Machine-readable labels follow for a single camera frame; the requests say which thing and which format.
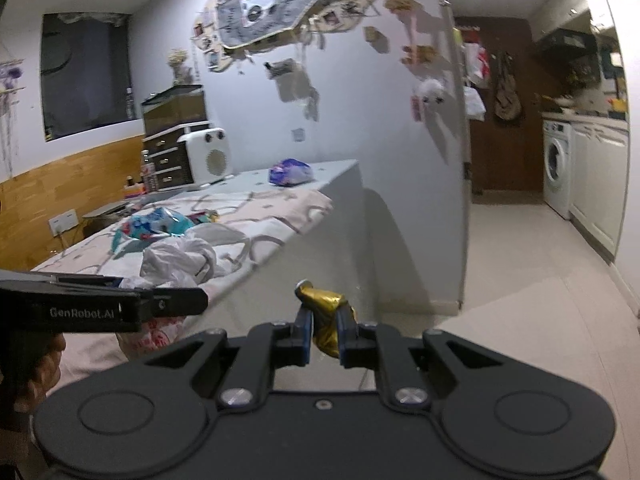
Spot printed tablecloth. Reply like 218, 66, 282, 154
31, 186, 335, 391

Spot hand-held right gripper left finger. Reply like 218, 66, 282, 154
144, 305, 315, 410

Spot person's left hand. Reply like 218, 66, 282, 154
19, 333, 67, 412

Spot white box heater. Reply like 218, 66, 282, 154
176, 128, 234, 190

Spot purple snack bag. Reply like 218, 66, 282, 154
268, 158, 315, 189

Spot black range hood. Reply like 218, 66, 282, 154
539, 29, 599, 55

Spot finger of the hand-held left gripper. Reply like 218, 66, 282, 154
120, 286, 209, 319

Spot glass fish tank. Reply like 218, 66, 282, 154
140, 84, 207, 137

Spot dark drawer organizer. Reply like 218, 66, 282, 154
142, 122, 211, 194

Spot brown wooden door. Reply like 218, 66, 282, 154
454, 17, 547, 197

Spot hanging brown bag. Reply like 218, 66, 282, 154
492, 50, 524, 122

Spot purple wall hanging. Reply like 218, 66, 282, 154
0, 56, 27, 173

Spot white washing machine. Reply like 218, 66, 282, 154
542, 119, 574, 220

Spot red printed plastic bag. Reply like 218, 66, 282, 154
116, 316, 187, 362

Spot white kitchen cabinets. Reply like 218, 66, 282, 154
569, 119, 632, 263

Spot dark window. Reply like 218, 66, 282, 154
39, 12, 137, 142

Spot wall photo collage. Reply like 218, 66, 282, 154
191, 0, 383, 75

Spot white wall socket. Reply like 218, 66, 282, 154
48, 208, 80, 235

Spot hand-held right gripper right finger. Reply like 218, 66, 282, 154
337, 305, 505, 408

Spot blue printed snack bag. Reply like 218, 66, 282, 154
111, 206, 192, 257

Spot white plush wall toy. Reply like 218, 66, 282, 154
414, 77, 449, 107

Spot hanging white plastic bag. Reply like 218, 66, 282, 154
462, 85, 487, 122

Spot gold foil wrapper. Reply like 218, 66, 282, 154
293, 280, 351, 359

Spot dried flower bouquet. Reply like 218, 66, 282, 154
169, 49, 195, 86

